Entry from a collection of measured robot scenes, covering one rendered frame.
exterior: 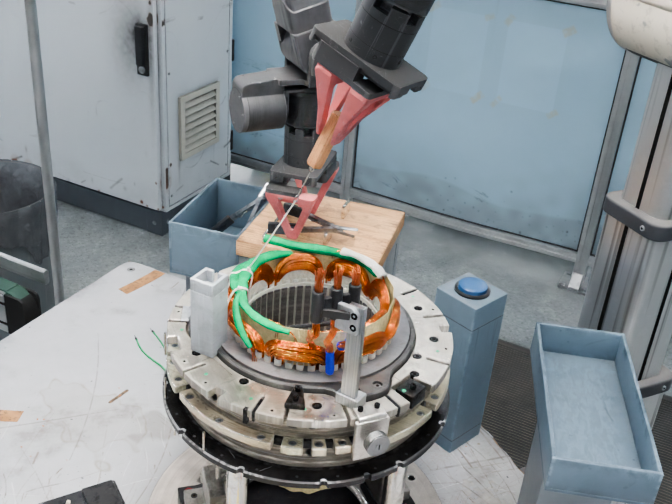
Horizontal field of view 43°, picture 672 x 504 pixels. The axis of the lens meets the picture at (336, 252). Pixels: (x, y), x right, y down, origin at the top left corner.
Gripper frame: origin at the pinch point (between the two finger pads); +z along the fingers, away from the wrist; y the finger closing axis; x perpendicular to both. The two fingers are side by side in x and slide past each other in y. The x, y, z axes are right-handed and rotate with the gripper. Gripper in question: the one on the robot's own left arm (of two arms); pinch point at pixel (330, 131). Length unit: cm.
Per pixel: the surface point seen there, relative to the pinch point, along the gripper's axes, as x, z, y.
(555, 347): 25.8, 18.2, 30.0
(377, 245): 29.3, 25.0, 2.6
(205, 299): -9.3, 18.9, -0.1
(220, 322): -7.5, 21.6, 1.8
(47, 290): 85, 143, -90
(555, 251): 233, 103, 12
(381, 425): -6.3, 18.9, 21.4
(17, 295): 24, 79, -50
